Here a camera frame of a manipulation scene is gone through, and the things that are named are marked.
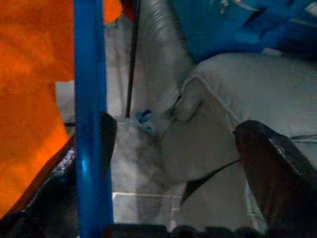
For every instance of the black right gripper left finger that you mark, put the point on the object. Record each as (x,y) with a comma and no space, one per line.
(49,193)

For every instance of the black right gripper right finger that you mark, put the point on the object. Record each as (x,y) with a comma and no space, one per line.
(272,173)

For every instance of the blue plastic hanger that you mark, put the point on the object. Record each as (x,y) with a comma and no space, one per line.
(91,99)

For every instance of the grey leather sofa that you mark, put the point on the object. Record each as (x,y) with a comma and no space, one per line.
(260,86)

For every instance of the orange shirt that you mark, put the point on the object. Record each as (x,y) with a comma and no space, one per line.
(29,86)

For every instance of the small blue white object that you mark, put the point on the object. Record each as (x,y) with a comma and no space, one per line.
(146,121)

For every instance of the black metal drying rack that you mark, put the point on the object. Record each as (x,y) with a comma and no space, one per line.
(132,74)

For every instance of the blue hard suitcase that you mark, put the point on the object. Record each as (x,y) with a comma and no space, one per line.
(223,29)

